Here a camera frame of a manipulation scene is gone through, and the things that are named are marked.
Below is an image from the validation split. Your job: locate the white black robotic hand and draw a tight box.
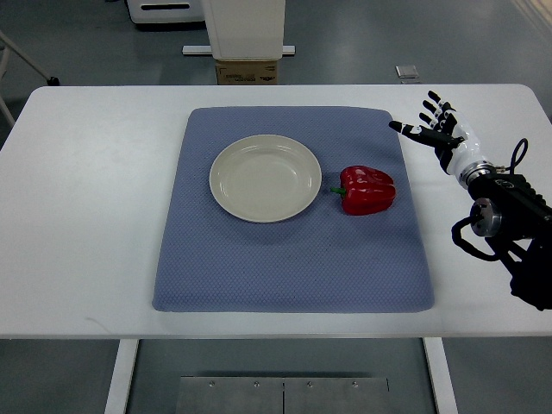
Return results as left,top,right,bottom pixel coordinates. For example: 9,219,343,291
389,91,496,185

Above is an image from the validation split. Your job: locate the red bell pepper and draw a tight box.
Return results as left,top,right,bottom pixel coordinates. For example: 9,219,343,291
330,166,397,216

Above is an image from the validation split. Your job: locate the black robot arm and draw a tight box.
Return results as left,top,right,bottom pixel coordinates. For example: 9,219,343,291
451,167,551,311

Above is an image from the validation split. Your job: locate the small grey floor plate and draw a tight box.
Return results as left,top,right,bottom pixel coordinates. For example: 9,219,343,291
395,65,419,80

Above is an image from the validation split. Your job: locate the cream round plate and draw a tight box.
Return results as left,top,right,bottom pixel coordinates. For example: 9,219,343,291
209,135,323,223

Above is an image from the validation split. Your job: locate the grey metal floor plate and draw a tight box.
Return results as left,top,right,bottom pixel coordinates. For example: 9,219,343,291
176,376,393,413

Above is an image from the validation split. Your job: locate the blue textured mat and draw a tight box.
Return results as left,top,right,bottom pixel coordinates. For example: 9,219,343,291
151,106,435,314

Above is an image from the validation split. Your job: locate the brown cardboard box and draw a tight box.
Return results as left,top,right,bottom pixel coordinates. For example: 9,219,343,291
215,60,278,85

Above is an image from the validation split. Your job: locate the white table leg right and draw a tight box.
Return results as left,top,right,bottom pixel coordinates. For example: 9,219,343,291
423,337,459,414

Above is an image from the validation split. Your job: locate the white table leg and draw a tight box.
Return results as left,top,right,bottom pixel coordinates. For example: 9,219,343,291
423,337,459,414
104,339,139,414

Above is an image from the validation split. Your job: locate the white machine with slot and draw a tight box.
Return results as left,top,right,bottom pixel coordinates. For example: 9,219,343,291
125,0,204,24

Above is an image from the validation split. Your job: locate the white table leg left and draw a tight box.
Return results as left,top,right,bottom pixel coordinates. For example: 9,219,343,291
104,339,139,414

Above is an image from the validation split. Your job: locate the white wheeled stand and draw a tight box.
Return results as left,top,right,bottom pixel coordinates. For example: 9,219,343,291
1,32,60,129

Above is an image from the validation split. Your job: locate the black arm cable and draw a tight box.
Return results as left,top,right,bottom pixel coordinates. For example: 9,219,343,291
509,137,530,170

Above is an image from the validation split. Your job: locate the white pedestal column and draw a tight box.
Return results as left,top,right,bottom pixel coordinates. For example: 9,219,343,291
182,0,296,61

